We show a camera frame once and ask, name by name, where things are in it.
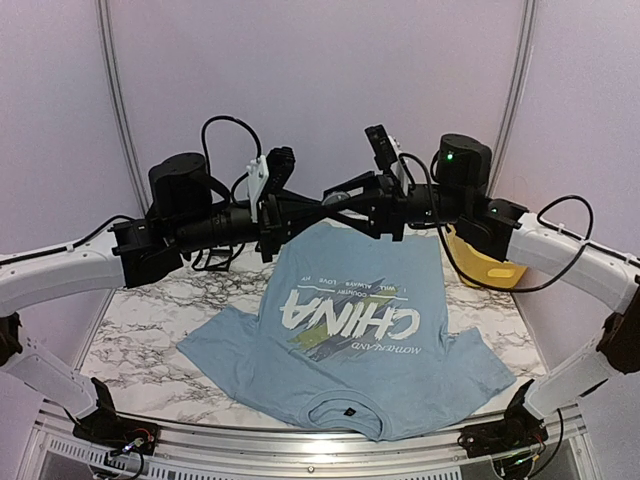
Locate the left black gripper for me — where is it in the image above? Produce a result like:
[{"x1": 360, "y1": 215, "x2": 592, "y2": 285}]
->
[{"x1": 174, "y1": 191, "x2": 326, "y2": 264}]

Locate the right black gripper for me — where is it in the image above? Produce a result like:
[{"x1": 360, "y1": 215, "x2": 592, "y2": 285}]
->
[{"x1": 324, "y1": 170, "x2": 470, "y2": 242}]

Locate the black brooch box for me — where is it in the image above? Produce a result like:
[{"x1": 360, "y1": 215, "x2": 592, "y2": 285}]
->
[{"x1": 201, "y1": 247, "x2": 234, "y2": 272}]

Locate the light blue printed t-shirt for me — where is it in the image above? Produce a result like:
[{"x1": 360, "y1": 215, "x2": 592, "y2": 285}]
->
[{"x1": 178, "y1": 222, "x2": 515, "y2": 441}]

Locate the white round brooch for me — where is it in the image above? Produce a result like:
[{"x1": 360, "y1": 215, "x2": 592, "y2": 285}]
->
[{"x1": 322, "y1": 191, "x2": 350, "y2": 206}]

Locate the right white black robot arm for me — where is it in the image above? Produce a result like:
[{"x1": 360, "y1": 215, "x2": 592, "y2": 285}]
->
[{"x1": 323, "y1": 126, "x2": 639, "y2": 457}]

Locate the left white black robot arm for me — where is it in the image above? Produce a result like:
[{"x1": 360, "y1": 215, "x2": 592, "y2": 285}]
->
[{"x1": 1, "y1": 147, "x2": 334, "y2": 445}]

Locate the yellow plastic basket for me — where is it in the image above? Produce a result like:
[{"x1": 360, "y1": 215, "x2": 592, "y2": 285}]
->
[{"x1": 445, "y1": 225, "x2": 527, "y2": 289}]

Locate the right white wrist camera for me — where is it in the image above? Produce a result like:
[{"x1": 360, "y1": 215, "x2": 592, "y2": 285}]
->
[{"x1": 364, "y1": 124, "x2": 410, "y2": 194}]

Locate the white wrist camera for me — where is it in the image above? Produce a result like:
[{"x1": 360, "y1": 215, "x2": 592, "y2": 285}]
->
[
  {"x1": 246, "y1": 146, "x2": 295, "y2": 223},
  {"x1": 364, "y1": 124, "x2": 410, "y2": 194}
]

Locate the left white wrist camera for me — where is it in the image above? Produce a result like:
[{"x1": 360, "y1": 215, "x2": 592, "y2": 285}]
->
[{"x1": 246, "y1": 146, "x2": 295, "y2": 223}]

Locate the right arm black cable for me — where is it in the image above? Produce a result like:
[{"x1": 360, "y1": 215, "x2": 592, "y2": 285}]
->
[{"x1": 399, "y1": 152, "x2": 595, "y2": 294}]

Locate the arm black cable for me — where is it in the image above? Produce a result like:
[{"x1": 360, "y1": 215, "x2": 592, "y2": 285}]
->
[
  {"x1": 199, "y1": 115, "x2": 264, "y2": 176},
  {"x1": 399, "y1": 152, "x2": 595, "y2": 294}
]

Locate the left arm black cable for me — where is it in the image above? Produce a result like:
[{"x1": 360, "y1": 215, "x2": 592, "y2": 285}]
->
[{"x1": 199, "y1": 115, "x2": 264, "y2": 176}]

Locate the left aluminium wall post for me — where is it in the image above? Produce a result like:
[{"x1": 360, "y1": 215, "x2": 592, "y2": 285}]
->
[{"x1": 94, "y1": 0, "x2": 150, "y2": 213}]

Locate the aluminium wall post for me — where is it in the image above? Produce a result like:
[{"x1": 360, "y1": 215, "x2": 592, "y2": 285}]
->
[
  {"x1": 488, "y1": 0, "x2": 539, "y2": 193},
  {"x1": 94, "y1": 0, "x2": 150, "y2": 213}
]

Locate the right aluminium wall post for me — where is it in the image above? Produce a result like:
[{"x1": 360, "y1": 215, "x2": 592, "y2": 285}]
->
[{"x1": 488, "y1": 0, "x2": 539, "y2": 193}]

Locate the aluminium front frame rail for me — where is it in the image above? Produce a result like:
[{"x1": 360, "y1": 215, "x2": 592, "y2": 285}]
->
[{"x1": 14, "y1": 394, "x2": 589, "y2": 480}]

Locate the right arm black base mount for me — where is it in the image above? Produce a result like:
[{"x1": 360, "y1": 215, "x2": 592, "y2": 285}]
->
[{"x1": 457, "y1": 380, "x2": 549, "y2": 458}]

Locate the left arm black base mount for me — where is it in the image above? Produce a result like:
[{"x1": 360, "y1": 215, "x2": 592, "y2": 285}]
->
[{"x1": 68, "y1": 377, "x2": 160, "y2": 455}]

